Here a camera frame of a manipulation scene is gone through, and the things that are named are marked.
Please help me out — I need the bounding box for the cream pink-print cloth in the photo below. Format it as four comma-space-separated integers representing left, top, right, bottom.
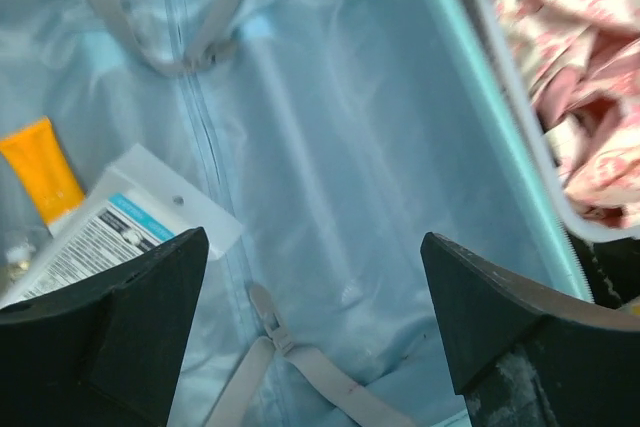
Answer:
491, 0, 639, 228

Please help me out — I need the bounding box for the light blue hard-shell suitcase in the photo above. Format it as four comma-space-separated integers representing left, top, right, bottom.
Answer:
1, 0, 591, 426

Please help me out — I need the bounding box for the white perforated plastic basket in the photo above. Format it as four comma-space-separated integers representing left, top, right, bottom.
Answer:
461, 0, 639, 243

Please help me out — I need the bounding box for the white toiletry pack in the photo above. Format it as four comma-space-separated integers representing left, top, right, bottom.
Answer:
1, 145, 242, 307

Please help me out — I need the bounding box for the orange tube white cap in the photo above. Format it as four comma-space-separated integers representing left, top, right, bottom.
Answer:
1, 117, 85, 237

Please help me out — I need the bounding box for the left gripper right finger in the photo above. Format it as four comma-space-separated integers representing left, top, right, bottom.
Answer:
421, 233, 639, 426

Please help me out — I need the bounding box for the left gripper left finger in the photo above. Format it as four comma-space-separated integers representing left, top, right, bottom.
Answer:
1, 228, 208, 427

